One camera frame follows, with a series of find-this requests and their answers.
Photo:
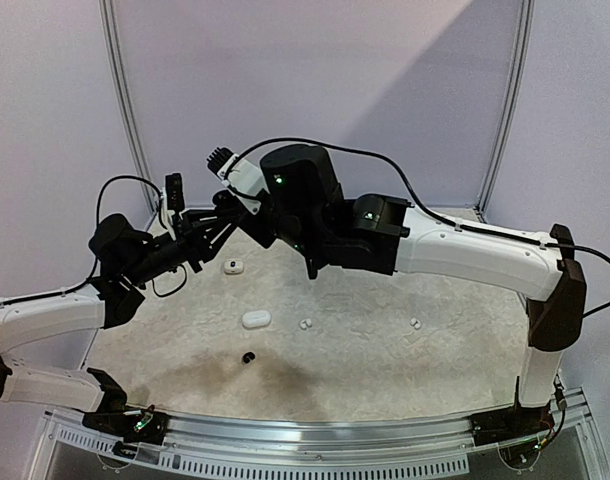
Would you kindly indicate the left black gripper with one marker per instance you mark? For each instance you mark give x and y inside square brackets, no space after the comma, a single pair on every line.
[192,239]

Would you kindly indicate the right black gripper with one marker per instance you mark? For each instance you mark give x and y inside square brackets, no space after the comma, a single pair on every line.
[263,226]

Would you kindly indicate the white charging case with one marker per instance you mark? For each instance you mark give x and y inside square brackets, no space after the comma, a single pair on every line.
[256,319]
[233,267]

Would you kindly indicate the black earbud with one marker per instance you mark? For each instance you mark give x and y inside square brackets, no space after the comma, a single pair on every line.
[248,357]

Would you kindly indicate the black charging case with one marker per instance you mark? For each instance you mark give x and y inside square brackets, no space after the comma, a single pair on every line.
[228,207]

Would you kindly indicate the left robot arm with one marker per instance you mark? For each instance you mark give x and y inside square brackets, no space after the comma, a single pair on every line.
[128,259]

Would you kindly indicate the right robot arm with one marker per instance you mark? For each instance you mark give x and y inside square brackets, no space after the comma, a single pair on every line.
[294,195]

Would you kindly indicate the white closed charging case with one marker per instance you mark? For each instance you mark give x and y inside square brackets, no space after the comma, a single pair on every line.
[256,319]

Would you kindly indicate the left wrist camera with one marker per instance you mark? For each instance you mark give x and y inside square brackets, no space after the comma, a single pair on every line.
[172,202]

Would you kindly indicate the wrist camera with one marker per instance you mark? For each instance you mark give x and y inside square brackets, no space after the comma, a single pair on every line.
[242,178]
[172,202]

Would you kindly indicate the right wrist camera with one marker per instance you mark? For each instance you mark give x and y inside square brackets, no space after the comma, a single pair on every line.
[242,178]

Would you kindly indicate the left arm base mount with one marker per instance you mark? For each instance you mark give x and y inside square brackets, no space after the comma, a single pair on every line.
[132,425]

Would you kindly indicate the aluminium front rail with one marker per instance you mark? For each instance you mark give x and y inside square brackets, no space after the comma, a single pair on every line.
[203,447]

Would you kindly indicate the left aluminium frame post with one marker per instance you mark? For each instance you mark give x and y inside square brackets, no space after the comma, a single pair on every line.
[109,20]

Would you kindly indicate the aluminium frame post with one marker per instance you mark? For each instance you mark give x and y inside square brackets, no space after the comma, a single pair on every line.
[509,104]
[109,20]

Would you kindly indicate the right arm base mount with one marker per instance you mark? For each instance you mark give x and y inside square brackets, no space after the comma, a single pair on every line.
[509,423]

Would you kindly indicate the right aluminium frame post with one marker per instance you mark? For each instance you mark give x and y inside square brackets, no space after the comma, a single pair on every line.
[509,104]

